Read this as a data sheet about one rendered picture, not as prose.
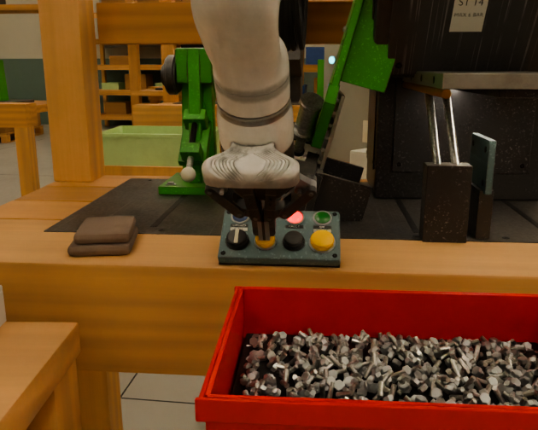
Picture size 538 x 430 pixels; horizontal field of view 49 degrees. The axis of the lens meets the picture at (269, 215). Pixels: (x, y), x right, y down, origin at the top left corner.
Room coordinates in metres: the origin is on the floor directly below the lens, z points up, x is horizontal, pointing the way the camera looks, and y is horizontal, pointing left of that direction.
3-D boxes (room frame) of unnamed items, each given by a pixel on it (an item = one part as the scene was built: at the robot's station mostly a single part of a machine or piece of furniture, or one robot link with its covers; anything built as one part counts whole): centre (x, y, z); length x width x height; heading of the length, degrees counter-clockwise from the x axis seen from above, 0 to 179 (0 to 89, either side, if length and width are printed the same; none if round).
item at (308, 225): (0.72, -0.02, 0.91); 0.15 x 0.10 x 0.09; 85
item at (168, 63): (1.17, 0.19, 1.12); 0.07 x 0.03 x 0.08; 175
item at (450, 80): (0.90, -0.30, 1.11); 0.39 x 0.16 x 0.03; 175
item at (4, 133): (9.41, 4.26, 0.22); 1.20 x 0.81 x 0.44; 175
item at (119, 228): (0.77, 0.22, 0.91); 0.10 x 0.08 x 0.03; 6
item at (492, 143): (0.84, -0.31, 0.97); 0.10 x 0.02 x 0.14; 175
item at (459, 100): (1.13, -0.35, 1.07); 0.30 x 0.18 x 0.34; 85
